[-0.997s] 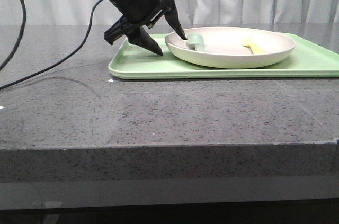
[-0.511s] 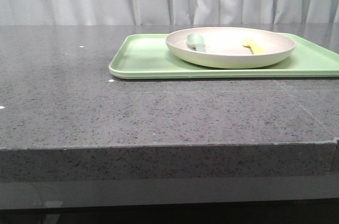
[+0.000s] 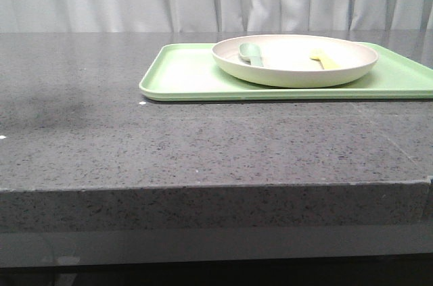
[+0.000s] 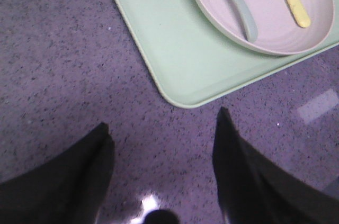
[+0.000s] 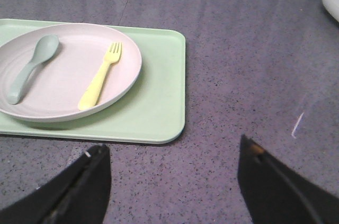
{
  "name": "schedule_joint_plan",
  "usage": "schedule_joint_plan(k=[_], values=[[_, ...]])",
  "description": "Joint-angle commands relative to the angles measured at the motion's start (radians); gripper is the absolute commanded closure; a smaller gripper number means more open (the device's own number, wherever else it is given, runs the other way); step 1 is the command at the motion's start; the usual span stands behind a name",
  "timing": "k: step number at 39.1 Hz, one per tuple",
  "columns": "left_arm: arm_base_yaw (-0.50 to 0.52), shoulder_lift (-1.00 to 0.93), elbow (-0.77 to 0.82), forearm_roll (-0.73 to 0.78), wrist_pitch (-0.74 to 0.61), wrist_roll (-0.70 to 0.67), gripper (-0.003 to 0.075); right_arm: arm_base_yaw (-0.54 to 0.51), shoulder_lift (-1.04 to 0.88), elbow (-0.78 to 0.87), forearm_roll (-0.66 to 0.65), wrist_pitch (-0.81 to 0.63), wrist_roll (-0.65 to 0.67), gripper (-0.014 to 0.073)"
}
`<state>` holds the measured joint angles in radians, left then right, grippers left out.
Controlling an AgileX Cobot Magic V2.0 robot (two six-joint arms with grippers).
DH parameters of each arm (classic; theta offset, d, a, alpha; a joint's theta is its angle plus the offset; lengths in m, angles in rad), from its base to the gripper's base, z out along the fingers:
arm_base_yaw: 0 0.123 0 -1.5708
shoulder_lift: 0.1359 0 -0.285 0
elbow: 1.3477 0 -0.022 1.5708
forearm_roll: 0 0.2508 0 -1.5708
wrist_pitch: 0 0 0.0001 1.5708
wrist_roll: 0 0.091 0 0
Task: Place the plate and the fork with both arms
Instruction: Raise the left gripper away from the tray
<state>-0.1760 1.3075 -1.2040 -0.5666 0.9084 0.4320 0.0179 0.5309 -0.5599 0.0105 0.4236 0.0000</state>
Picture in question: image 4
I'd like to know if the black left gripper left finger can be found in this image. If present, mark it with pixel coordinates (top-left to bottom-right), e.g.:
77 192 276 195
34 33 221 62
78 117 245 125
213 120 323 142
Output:
1 123 114 223

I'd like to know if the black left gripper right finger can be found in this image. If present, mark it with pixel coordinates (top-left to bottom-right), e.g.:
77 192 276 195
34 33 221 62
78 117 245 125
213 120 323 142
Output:
212 107 338 223

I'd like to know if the beige round plate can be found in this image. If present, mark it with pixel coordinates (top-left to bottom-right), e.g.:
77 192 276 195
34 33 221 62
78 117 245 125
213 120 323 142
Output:
195 0 335 56

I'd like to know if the yellow plastic fork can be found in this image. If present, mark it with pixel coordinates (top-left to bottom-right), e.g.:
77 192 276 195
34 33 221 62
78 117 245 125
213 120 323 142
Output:
286 0 311 28

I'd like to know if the light green plastic tray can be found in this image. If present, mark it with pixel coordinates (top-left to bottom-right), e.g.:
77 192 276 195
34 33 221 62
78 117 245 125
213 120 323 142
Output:
115 0 338 109

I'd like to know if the pale green plastic spoon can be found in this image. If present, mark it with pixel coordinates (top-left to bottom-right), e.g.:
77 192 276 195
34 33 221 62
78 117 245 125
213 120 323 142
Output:
231 0 258 42

